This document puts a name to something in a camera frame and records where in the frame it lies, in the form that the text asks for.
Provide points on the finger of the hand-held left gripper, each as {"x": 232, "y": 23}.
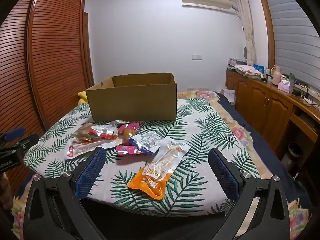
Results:
{"x": 26, "y": 142}
{"x": 15, "y": 133}

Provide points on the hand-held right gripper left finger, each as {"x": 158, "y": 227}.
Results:
{"x": 91, "y": 172}

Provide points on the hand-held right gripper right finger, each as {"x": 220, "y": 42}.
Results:
{"x": 222, "y": 172}

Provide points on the white chicken leg snack packet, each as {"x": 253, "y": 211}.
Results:
{"x": 80, "y": 150}

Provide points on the pink snack packet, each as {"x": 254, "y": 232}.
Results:
{"x": 128, "y": 135}

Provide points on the orange and clear snack packet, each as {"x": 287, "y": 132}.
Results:
{"x": 155, "y": 177}

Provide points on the brown cardboard box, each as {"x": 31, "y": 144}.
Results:
{"x": 132, "y": 102}

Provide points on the person's left hand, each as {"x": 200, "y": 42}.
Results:
{"x": 5, "y": 192}

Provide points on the green leaf printed blanket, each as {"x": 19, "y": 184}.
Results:
{"x": 200, "y": 142}

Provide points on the red and silver snack packet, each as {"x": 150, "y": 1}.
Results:
{"x": 103, "y": 132}

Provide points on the floral blanket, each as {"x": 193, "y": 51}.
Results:
{"x": 240, "y": 132}

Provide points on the navy bed sheet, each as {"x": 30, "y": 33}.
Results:
{"x": 275, "y": 160}

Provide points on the blue and white snack packet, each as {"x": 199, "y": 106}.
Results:
{"x": 145, "y": 143}

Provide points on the yellow pillow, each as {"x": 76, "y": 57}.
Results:
{"x": 82, "y": 97}

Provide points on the grey waste bin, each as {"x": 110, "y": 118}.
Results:
{"x": 294, "y": 152}

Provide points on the white carton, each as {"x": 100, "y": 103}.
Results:
{"x": 229, "y": 96}

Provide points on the wooden cabinet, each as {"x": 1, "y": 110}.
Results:
{"x": 260, "y": 100}

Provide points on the wooden louvred wardrobe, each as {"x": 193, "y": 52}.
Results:
{"x": 50, "y": 55}

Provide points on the folded floral cloths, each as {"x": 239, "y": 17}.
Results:
{"x": 247, "y": 70}

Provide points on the pink tissue box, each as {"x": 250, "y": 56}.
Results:
{"x": 284, "y": 85}

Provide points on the blue box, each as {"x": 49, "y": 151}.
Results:
{"x": 258, "y": 68}

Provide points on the pink thermos jug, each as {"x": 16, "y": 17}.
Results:
{"x": 276, "y": 76}

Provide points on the white power strip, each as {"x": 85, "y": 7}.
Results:
{"x": 307, "y": 100}

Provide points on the purple storage basket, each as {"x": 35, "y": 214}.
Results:
{"x": 236, "y": 62}

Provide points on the green bottle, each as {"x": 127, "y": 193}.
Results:
{"x": 291, "y": 81}

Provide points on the small white fan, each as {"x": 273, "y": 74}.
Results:
{"x": 246, "y": 53}

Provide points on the cream curtain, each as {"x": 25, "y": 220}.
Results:
{"x": 247, "y": 22}

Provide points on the grey window blind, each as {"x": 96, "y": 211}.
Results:
{"x": 292, "y": 37}

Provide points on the white wall switch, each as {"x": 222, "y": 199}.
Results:
{"x": 197, "y": 56}

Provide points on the wooden window frame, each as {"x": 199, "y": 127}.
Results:
{"x": 265, "y": 25}

